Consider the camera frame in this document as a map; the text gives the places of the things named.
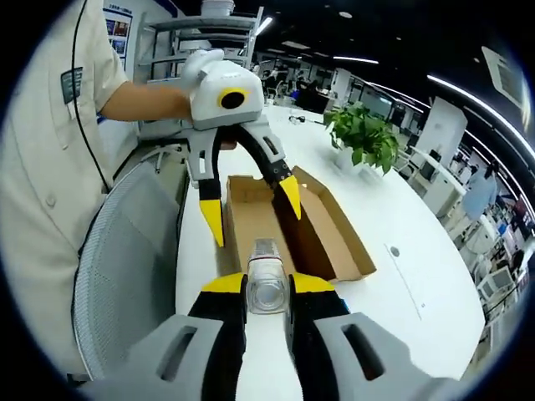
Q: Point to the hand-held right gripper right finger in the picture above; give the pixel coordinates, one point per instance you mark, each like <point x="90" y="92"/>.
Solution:
<point x="359" y="355"/>

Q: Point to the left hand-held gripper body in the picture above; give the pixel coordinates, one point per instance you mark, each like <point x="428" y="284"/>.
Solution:
<point x="217" y="87"/>

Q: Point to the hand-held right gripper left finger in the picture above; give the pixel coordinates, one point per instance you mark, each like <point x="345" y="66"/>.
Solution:
<point x="188" y="355"/>

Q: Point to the brown cardboard shoe box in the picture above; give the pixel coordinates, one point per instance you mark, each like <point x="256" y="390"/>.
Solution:
<point x="255" y="217"/>

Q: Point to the clear plastic bottle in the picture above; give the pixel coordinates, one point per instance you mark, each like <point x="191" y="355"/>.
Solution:
<point x="267" y="280"/>

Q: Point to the small white pen holder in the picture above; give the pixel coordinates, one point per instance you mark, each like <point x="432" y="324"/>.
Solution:
<point x="297" y="120"/>

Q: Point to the grey metal shelf rack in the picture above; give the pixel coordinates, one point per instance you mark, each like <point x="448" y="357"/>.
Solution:
<point x="200" y="23"/>

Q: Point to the green potted plant white pot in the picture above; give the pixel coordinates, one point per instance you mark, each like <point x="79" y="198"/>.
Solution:
<point x="363" y="133"/>

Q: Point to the round table socket cover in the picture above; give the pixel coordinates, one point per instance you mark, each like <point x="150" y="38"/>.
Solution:
<point x="395" y="250"/>

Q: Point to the grey mesh office chair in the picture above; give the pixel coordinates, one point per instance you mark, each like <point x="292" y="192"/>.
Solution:
<point x="125" y="250"/>

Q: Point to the person in beige shirt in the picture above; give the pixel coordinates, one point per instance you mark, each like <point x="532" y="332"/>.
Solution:
<point x="42" y="167"/>

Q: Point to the ceiling air conditioner unit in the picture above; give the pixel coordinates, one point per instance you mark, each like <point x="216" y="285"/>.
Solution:
<point x="505" y="75"/>

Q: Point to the blue white wall display board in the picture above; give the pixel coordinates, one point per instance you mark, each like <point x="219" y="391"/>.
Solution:
<point x="118" y="37"/>

